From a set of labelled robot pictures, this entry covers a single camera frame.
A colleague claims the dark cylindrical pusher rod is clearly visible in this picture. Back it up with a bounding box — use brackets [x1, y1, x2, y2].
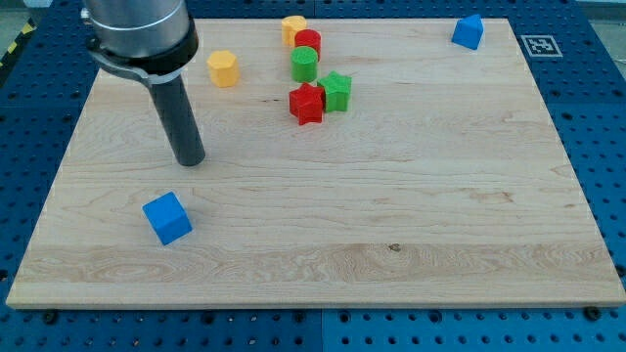
[149, 75, 205, 166]

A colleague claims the blue cube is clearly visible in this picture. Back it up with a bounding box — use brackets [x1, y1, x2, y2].
[142, 192, 193, 245]

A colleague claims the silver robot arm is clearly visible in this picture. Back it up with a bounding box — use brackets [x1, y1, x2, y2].
[81, 0, 205, 166]

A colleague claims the yellow hexagon block front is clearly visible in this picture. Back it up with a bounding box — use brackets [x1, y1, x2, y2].
[206, 50, 240, 88]

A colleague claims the yellow hexagon block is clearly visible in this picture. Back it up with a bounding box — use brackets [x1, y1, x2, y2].
[281, 15, 307, 47]
[206, 50, 240, 88]

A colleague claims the red star block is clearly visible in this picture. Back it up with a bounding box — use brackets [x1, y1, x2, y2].
[289, 82, 325, 125]

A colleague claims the green cylinder block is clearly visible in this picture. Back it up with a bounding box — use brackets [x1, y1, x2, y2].
[290, 46, 319, 82]

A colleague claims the yellow hexagon block back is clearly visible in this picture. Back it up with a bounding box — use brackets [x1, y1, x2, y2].
[281, 15, 307, 47]

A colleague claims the red cylinder block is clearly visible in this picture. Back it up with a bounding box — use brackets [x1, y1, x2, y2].
[294, 29, 322, 60]

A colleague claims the green star block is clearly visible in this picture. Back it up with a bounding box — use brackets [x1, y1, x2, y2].
[317, 70, 352, 112]

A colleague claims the wooden board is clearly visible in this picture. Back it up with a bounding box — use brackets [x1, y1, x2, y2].
[7, 19, 625, 310]

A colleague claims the blue pentagon block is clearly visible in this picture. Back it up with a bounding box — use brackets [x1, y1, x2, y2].
[451, 14, 484, 50]

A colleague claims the white fiducial marker tag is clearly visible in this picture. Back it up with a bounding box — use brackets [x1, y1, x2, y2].
[520, 34, 562, 58]

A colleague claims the black bolt right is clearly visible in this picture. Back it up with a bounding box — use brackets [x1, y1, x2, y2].
[583, 306, 603, 322]

